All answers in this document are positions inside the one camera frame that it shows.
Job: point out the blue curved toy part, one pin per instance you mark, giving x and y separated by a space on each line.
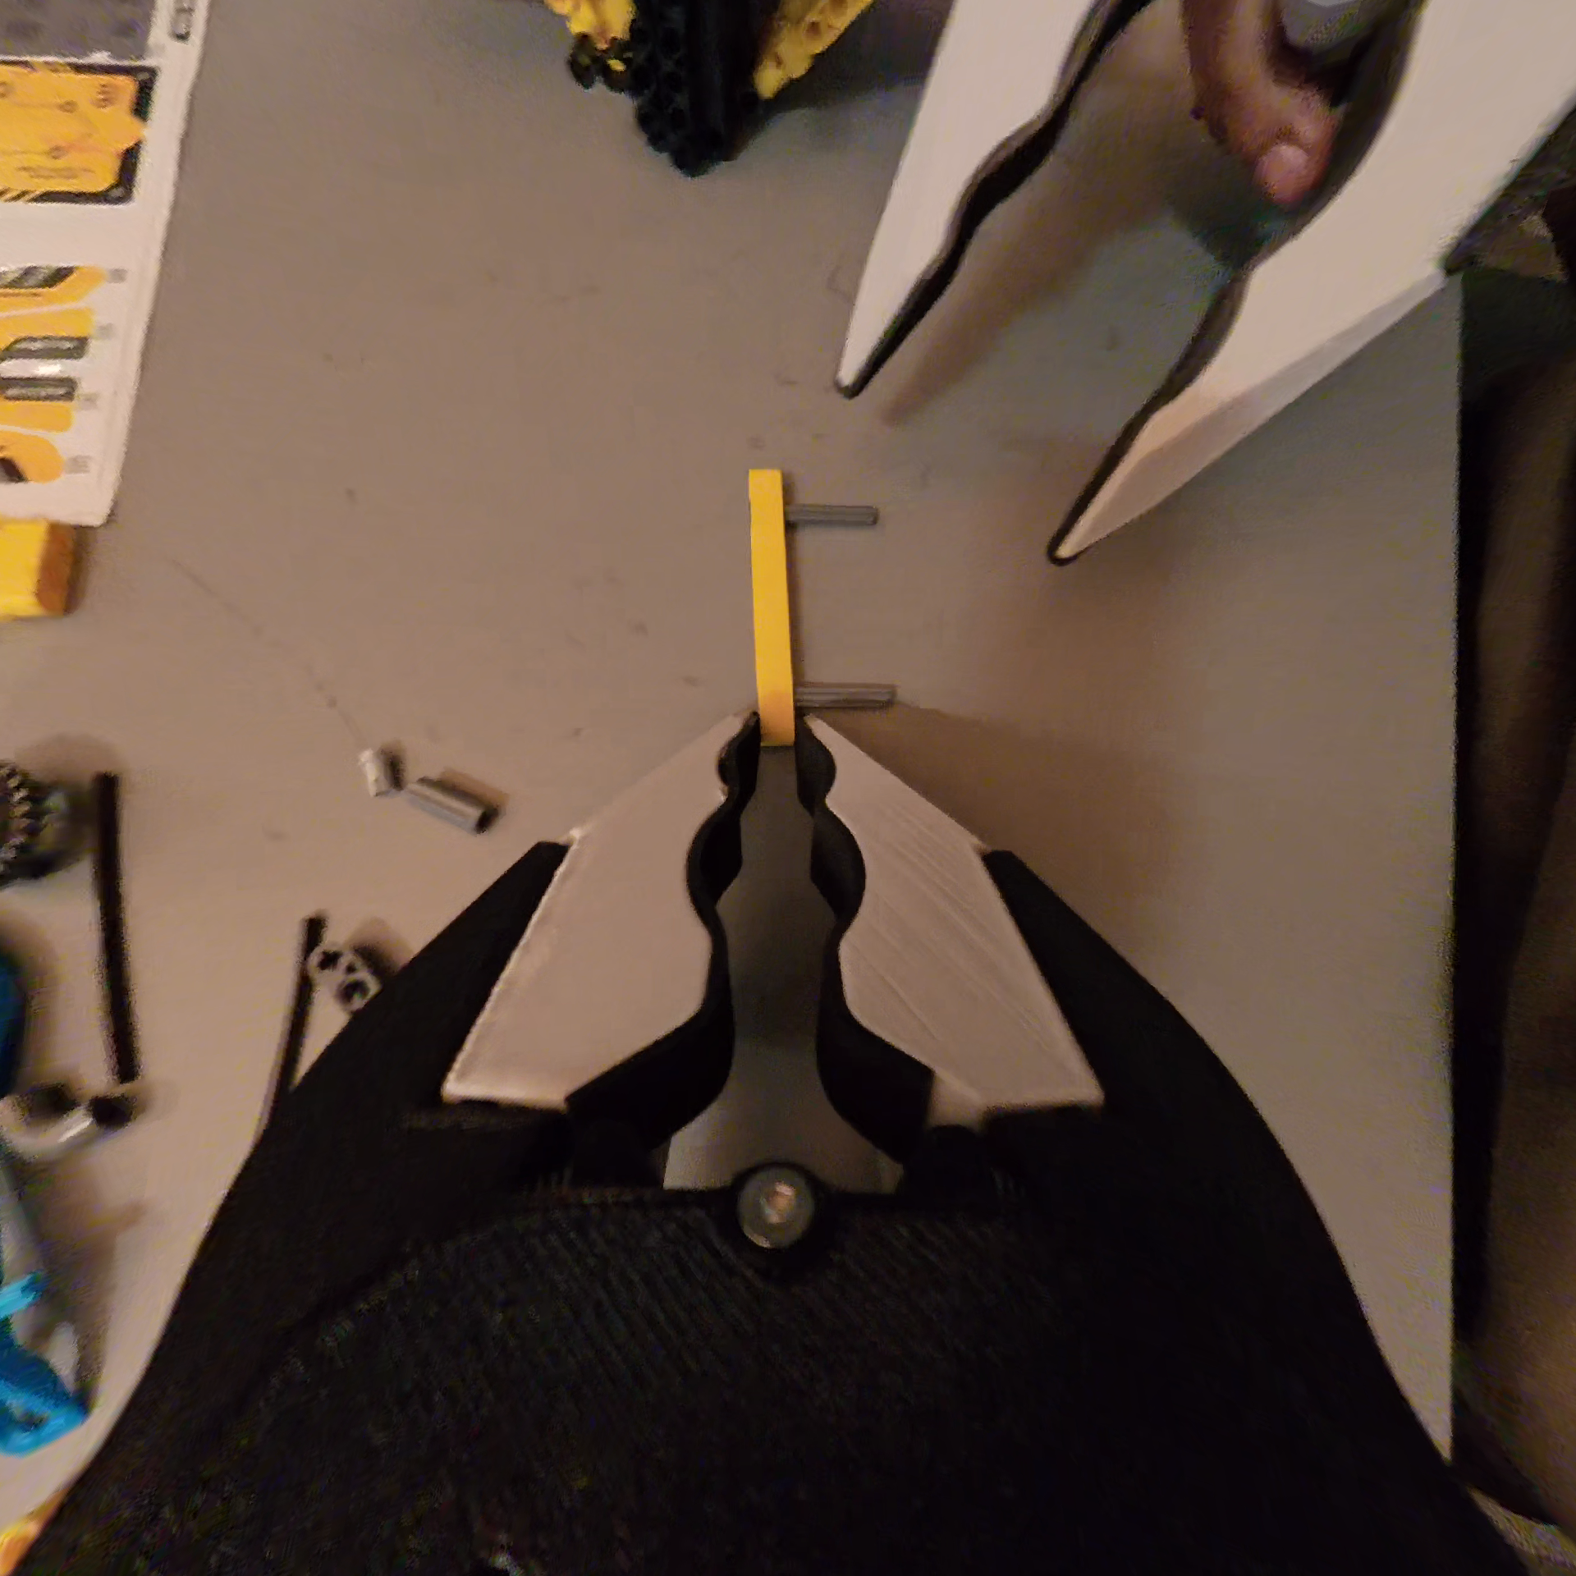
36 1391

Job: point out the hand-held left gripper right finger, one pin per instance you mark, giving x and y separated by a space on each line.
954 972

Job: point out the black elbow tube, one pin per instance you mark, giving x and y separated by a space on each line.
93 1106

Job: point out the dark grey angled beam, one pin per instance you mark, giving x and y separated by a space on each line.
352 972

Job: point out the thick black rod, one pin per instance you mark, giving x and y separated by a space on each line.
117 937

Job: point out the black toy gear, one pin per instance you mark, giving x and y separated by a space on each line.
31 818

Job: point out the short light grey sleeve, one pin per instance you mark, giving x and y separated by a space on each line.
382 772

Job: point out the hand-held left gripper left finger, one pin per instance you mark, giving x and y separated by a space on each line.
592 961

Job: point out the yellow black toy vehicle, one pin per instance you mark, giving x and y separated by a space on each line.
689 74

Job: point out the yellow rectangular panel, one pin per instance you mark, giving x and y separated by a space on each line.
36 569

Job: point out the long grey sleeve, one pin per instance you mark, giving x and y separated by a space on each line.
453 803

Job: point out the thin black rod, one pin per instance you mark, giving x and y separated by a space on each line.
293 1021

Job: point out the yellow long toy beam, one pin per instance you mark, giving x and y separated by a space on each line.
770 591

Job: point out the instruction booklet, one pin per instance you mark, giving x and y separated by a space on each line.
74 246

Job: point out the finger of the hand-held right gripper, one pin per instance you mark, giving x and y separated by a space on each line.
1415 222
973 111

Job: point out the person's right hand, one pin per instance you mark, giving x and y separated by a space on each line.
1256 87

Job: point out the grey axle pin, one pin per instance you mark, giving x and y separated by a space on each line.
838 516
851 697

